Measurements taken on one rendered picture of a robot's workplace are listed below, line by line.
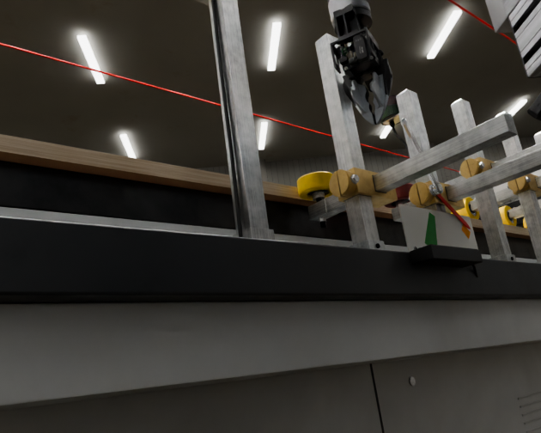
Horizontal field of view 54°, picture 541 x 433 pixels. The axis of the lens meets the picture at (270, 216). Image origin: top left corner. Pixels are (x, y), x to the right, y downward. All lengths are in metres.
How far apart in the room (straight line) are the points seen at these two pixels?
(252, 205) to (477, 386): 0.96
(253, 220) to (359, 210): 0.26
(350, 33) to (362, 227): 0.34
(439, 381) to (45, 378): 1.01
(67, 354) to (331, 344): 0.40
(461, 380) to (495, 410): 0.16
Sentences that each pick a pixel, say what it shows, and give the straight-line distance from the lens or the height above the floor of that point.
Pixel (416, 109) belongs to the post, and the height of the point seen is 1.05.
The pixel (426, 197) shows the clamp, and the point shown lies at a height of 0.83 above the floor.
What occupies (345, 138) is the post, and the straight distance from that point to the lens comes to 1.01.
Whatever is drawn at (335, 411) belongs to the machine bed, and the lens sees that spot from 1.12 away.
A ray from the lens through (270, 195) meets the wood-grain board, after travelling 1.09.
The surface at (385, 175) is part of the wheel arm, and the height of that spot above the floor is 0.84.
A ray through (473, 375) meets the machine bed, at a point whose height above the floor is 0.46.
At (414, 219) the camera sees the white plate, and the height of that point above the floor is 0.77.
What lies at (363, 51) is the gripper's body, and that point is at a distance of 0.97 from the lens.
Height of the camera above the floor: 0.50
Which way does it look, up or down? 17 degrees up
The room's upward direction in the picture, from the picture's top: 8 degrees counter-clockwise
